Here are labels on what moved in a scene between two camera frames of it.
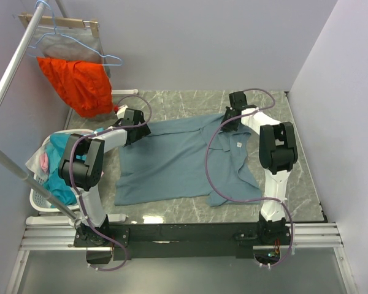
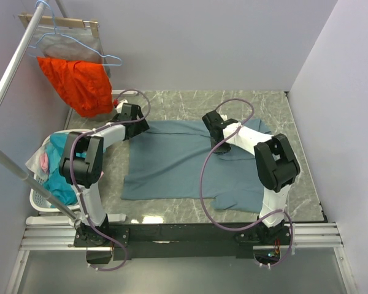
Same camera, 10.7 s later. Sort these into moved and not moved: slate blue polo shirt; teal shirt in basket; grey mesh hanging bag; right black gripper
Moved: right black gripper
Not moved: slate blue polo shirt; grey mesh hanging bag; teal shirt in basket
